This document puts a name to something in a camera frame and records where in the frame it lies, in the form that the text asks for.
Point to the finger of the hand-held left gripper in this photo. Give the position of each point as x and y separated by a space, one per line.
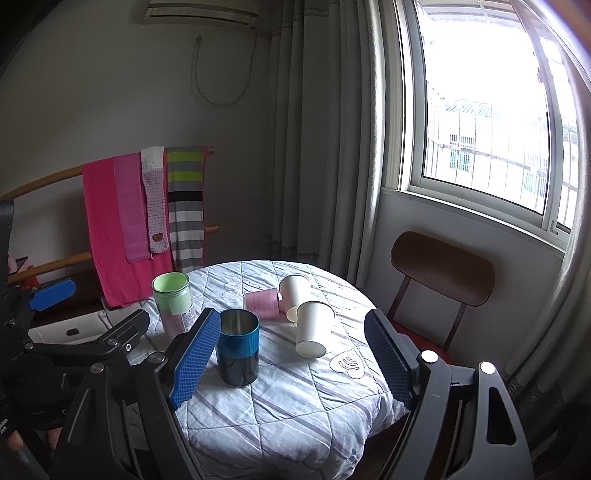
53 293
113 336

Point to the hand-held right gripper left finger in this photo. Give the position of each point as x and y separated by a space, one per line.
194 357

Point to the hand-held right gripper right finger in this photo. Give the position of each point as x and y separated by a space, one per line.
387 357

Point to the white paper cup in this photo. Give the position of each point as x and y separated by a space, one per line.
315 328
295 293

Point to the blue metal cup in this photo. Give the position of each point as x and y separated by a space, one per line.
238 350

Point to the pink cup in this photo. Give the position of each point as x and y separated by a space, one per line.
263 304

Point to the person's left hand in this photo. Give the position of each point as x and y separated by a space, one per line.
37 399

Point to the red cloth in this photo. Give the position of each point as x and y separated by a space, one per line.
25 277

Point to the white plastic storage box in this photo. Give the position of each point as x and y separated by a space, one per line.
55 328

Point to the green and pink tin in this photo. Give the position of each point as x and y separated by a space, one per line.
171 302

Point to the wooden towel rack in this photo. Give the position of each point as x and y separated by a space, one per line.
46 182

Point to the bright pink towel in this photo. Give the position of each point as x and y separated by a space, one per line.
104 230

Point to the wooden chair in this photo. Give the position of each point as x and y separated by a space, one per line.
441 270

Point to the quilted striped tablecloth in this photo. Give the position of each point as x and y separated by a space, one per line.
286 410

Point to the light pink cloth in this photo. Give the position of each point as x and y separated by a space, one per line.
131 212

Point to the pink and white knitted scarf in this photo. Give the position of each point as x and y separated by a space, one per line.
154 203

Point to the striped scarf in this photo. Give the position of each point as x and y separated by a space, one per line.
185 217

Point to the grey curtain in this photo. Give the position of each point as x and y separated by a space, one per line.
570 258
323 138

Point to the sliding window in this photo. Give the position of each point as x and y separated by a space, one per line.
485 101

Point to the white air conditioner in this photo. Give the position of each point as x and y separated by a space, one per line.
203 10

